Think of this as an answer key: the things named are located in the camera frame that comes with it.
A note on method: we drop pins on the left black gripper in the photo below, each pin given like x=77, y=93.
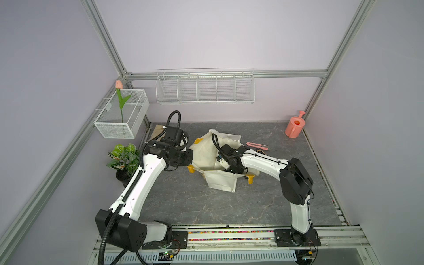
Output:
x=188, y=158

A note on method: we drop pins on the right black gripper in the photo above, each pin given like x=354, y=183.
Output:
x=239, y=171

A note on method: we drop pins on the illustrated tote bag yellow handles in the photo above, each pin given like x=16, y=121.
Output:
x=213, y=168

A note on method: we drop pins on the pink utility knife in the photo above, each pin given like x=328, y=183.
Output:
x=257, y=146

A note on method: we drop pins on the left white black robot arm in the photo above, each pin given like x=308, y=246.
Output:
x=120, y=225

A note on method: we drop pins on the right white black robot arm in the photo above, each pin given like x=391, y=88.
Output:
x=295, y=182

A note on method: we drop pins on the beige work glove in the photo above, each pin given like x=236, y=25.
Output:
x=158, y=132

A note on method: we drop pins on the potted green plant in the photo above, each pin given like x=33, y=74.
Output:
x=125, y=160

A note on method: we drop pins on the pink watering can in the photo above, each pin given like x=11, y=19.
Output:
x=295, y=126

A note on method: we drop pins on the white mesh side basket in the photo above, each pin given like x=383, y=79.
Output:
x=123, y=114

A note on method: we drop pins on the artificial pink tulip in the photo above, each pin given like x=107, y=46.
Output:
x=122, y=100

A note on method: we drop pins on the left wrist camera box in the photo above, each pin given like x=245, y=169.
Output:
x=173, y=136

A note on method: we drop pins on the white wire wall shelf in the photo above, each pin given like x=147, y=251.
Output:
x=205, y=86

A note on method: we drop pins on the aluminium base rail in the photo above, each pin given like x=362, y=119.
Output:
x=256, y=245

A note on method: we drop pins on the aluminium cage frame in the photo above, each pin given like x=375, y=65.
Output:
x=14, y=235

